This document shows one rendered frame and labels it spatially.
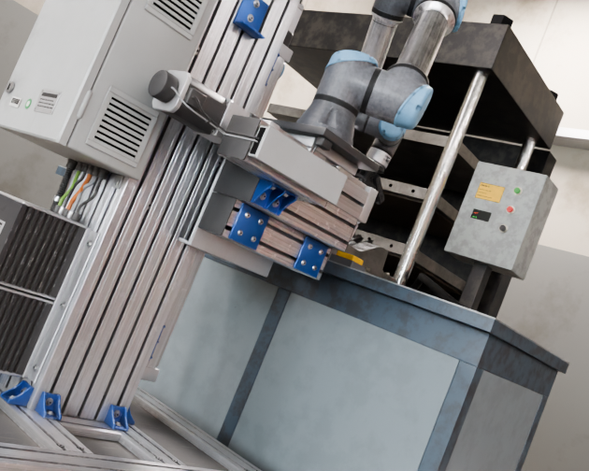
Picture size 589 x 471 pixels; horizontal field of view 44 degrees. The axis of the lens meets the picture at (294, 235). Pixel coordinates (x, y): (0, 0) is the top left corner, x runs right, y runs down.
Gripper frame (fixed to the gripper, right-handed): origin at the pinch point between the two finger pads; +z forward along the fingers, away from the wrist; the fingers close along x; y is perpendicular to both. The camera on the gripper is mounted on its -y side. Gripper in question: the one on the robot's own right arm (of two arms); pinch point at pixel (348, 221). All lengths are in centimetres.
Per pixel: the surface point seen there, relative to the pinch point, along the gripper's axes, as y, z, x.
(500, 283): -146, -25, -9
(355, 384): 8, 42, 34
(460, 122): -61, -65, -18
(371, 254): -19.6, 3.9, 0.8
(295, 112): -72, -52, -112
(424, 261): -87, -11, -18
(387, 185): -70, -33, -42
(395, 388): 8, 38, 45
